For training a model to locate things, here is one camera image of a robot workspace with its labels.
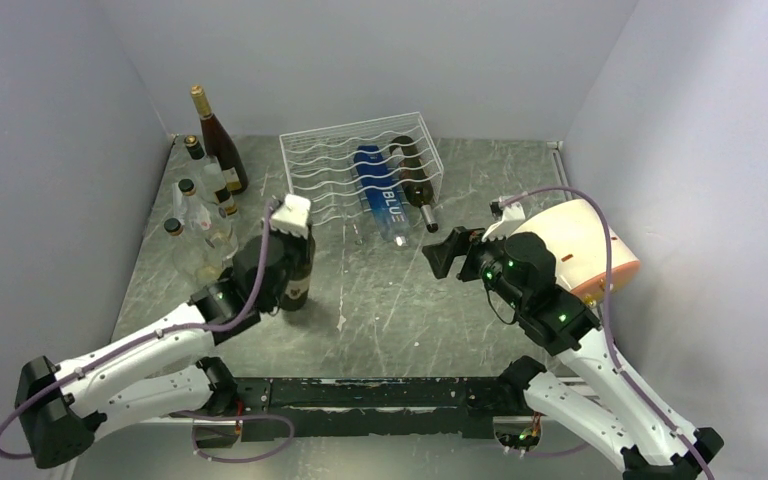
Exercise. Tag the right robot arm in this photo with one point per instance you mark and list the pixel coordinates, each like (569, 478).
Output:
(633, 429)

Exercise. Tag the cream cylindrical container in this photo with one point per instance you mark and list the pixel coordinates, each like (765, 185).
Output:
(573, 233)

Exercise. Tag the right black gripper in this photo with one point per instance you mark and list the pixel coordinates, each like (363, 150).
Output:
(462, 241)

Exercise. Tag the dark bottle silver cap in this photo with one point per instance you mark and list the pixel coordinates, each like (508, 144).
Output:
(413, 179)

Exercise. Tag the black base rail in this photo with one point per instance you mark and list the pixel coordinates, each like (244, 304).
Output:
(471, 407)

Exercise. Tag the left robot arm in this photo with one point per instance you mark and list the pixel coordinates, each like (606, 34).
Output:
(64, 407)

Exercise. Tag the blue vodka bottle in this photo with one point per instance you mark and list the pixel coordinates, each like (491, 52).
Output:
(380, 192)

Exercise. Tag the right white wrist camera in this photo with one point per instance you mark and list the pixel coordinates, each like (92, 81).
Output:
(508, 218)

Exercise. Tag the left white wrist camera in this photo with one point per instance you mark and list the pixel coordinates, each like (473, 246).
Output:
(292, 216)

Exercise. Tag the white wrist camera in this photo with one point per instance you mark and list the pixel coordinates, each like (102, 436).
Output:
(508, 218)
(292, 216)

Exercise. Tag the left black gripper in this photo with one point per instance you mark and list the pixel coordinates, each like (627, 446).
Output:
(276, 233)

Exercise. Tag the white wire wine rack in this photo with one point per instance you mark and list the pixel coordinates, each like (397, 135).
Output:
(335, 167)

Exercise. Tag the clear bottle orange label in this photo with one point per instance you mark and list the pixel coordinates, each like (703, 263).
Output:
(208, 177)

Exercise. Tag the dark green wine bottle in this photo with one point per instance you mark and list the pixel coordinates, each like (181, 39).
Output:
(298, 285)

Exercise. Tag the dark red wine bottle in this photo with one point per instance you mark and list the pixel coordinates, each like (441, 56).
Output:
(218, 143)

